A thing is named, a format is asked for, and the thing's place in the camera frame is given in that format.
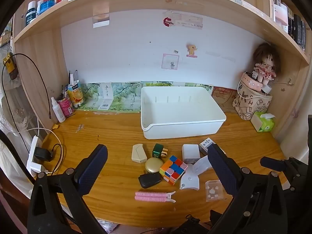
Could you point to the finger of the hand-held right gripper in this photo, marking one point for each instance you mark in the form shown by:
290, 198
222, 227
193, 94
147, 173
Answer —
273, 163

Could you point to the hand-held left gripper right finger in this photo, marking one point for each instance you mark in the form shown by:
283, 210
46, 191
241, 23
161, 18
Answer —
223, 173

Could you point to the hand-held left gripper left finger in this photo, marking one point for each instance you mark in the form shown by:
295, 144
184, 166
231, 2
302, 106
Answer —
93, 169

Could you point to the small clear plastic box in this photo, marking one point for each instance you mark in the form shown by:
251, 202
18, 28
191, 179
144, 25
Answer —
214, 191

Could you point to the white mini game console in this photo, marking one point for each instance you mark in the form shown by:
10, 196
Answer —
206, 144

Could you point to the white power bank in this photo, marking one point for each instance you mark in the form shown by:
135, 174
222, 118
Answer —
190, 153

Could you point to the beige plastic case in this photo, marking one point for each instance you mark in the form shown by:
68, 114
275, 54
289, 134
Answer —
139, 153

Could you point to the colourful puzzle cube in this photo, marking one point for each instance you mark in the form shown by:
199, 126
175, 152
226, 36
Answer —
173, 169

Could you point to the black charger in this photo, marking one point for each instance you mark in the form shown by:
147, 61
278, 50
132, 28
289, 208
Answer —
148, 180

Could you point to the pink hair roller clip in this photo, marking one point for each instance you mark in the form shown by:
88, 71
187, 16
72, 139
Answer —
148, 196

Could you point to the white plastic storage bin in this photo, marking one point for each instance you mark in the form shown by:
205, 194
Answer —
182, 126

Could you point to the green tissue pack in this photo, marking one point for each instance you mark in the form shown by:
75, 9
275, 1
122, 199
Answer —
263, 124

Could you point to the black plug adapter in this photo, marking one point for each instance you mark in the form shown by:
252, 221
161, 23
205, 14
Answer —
41, 153

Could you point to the small yellow piece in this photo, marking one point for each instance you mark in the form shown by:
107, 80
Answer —
56, 126

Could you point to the gold round compact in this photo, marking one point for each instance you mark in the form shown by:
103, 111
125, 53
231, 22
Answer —
153, 165

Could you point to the white power strip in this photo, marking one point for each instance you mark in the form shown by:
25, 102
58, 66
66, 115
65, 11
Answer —
33, 163

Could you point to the printed tote bag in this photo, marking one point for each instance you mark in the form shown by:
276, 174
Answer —
246, 107

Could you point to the white spray bottle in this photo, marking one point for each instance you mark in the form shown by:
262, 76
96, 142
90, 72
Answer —
59, 113

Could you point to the green perfume bottle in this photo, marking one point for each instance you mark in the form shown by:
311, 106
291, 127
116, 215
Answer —
158, 150

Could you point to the pink can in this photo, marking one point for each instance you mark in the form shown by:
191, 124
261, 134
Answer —
65, 106

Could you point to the white plug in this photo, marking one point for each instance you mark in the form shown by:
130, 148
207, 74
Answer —
267, 89

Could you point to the grape print carton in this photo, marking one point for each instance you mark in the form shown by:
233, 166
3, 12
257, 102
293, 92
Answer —
117, 97

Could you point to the red patterned cardboard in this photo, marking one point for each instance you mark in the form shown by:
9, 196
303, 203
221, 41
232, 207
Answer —
224, 97

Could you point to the pink round box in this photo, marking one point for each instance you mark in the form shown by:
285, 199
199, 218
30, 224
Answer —
251, 84

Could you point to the white pen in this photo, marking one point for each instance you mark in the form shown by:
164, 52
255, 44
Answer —
71, 79

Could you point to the white lace curtain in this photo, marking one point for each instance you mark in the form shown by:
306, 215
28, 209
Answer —
14, 117

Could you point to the brown-haired doll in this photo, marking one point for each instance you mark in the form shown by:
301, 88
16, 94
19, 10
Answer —
265, 61

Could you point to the grape print paper strip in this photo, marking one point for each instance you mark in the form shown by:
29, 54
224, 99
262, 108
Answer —
170, 84

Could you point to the clear tape strip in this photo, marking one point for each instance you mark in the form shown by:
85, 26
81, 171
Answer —
220, 55

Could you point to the yellow pony sticker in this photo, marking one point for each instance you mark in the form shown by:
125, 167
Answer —
191, 50

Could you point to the row of black books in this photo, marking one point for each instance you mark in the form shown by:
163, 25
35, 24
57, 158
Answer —
297, 29

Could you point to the pink and white boxes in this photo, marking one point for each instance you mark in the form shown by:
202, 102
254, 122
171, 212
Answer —
280, 12

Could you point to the taped paper note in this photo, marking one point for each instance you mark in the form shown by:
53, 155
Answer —
190, 20

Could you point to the dark bottle white cap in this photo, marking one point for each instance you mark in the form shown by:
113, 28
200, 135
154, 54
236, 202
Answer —
31, 14

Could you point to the blue jar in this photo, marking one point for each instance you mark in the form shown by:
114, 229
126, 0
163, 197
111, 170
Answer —
48, 6

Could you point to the red wall sticker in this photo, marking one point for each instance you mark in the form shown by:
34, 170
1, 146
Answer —
167, 21

